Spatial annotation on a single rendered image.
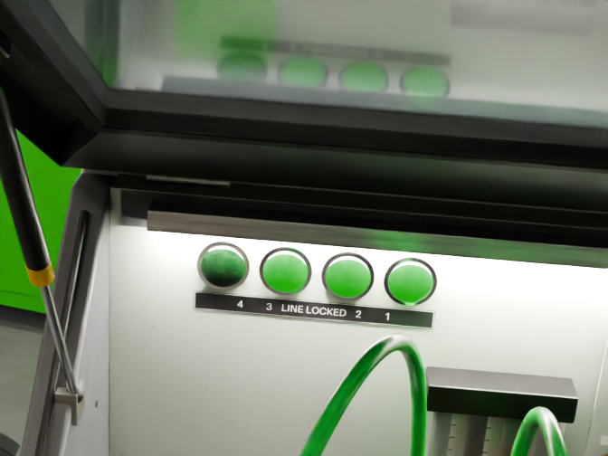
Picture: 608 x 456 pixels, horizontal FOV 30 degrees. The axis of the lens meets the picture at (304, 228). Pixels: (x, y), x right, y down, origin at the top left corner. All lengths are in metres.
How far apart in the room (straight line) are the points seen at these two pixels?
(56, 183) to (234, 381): 2.54
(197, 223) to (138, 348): 0.17
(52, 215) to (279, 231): 2.68
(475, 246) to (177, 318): 0.30
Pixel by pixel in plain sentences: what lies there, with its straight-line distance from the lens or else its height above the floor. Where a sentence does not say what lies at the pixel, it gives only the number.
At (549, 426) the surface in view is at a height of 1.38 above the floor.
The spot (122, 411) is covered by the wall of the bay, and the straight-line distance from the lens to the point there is 1.17.
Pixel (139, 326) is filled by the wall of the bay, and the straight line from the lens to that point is 1.12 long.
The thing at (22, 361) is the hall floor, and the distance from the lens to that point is 3.73.
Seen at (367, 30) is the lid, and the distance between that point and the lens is 0.64.
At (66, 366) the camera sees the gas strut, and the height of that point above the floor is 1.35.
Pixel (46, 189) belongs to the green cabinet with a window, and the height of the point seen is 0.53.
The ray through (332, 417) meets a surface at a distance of 0.80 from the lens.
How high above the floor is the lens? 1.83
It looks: 22 degrees down
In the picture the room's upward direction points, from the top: 4 degrees clockwise
